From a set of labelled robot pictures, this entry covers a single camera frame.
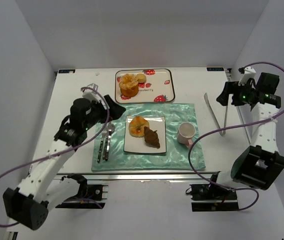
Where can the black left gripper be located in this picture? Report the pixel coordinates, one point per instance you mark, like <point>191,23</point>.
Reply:
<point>105,109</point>

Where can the tall orange muffin bread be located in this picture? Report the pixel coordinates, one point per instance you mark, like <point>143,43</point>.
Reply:
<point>129,85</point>

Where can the steel spoon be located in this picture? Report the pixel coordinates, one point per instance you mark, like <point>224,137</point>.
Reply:
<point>110,129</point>

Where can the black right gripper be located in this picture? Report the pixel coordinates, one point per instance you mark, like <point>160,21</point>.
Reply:
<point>232,92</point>

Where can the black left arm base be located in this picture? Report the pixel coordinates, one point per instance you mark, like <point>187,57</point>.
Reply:
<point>89,196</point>

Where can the aluminium table edge rail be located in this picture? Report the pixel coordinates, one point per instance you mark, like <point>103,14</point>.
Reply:
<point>106,177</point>

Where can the steel fork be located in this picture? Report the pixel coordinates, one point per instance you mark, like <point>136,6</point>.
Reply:
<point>103,133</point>

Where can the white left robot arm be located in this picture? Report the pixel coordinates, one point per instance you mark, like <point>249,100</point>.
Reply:
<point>30,202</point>

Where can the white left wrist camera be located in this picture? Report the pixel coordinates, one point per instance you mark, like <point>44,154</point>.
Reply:
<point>89,92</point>

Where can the white square plate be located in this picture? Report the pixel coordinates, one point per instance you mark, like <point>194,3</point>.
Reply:
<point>137,144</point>

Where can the steel serving tongs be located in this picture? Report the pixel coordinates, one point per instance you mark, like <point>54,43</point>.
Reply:
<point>206,99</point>

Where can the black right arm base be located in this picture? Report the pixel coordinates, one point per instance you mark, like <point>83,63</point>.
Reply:
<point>210,198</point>

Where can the strawberry print tray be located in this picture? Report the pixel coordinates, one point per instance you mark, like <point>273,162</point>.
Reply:
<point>158,87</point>

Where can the pink ceramic mug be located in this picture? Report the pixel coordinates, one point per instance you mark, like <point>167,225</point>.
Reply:
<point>185,133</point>

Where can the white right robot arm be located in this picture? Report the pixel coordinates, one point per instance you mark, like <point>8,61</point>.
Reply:
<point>260,164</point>

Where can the green satin placemat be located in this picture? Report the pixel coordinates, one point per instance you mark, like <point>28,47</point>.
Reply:
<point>176,157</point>

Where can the steel table knife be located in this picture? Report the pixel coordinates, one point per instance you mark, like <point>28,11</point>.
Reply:
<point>107,148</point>

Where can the glazed ring bread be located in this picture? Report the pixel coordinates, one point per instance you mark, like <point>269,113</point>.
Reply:
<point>137,125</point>

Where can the brown chocolate croissant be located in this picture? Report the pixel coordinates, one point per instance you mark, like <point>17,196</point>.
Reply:
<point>151,138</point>

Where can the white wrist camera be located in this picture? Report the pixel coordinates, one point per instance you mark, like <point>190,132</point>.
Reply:
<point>247,73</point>
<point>89,92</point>

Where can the small round bun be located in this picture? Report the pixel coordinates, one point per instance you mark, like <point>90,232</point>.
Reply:
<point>141,78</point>

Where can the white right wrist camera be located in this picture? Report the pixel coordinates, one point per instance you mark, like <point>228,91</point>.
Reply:
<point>247,73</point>

